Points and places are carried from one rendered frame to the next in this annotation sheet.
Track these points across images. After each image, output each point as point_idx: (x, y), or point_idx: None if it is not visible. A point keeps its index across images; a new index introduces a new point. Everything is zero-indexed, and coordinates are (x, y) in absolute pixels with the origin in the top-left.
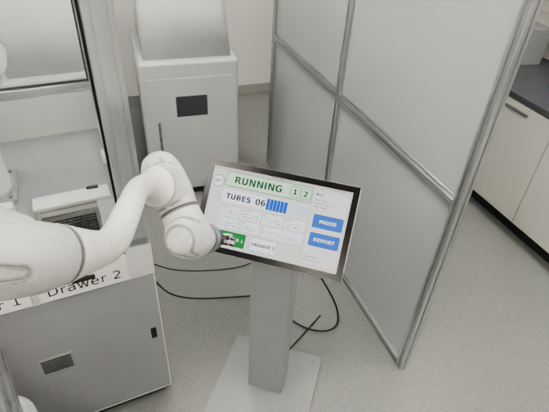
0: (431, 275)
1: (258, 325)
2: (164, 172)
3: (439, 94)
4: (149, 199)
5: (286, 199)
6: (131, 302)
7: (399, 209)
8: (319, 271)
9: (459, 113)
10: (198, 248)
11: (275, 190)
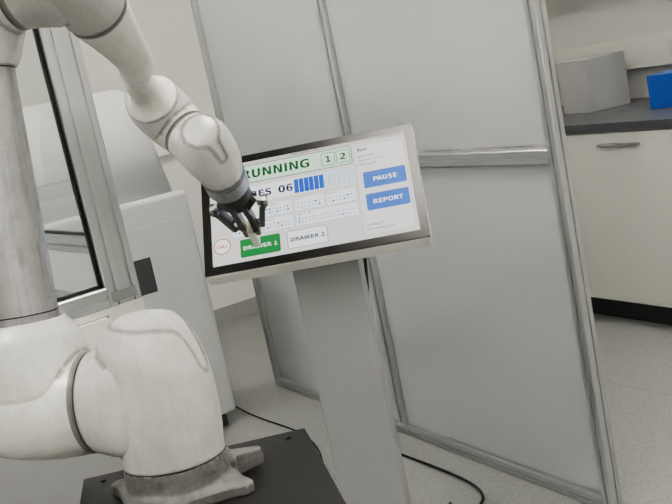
0: (575, 285)
1: (343, 435)
2: (159, 77)
3: (471, 40)
4: (148, 107)
5: (319, 170)
6: None
7: (495, 239)
8: (397, 235)
9: (503, 40)
10: (226, 140)
11: (300, 166)
